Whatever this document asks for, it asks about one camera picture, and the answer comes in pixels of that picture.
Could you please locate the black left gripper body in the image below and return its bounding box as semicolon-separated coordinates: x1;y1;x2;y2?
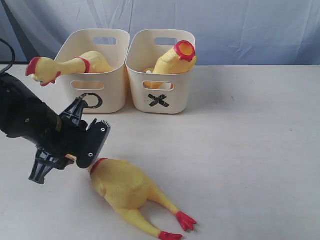
37;116;87;170

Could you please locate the yellow rubber chicken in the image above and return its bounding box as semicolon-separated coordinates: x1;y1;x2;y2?
25;51;114;87
86;158;197;240

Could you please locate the yellow rubber chicken front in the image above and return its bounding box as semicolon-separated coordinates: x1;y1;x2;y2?
86;158;197;240

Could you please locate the headless yellow rubber chicken body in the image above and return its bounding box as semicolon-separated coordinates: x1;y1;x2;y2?
143;40;197;75

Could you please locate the detached chicken head with tube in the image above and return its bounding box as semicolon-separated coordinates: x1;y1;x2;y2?
143;68;174;90

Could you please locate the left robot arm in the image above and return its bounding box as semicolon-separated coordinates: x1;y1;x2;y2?
0;73;88;185

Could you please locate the cream bin marked O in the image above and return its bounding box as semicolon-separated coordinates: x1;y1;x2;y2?
55;28;130;114

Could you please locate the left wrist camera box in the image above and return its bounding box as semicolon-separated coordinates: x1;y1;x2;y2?
76;119;111;169

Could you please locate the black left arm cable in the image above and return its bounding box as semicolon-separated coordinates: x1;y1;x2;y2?
0;38;15;76

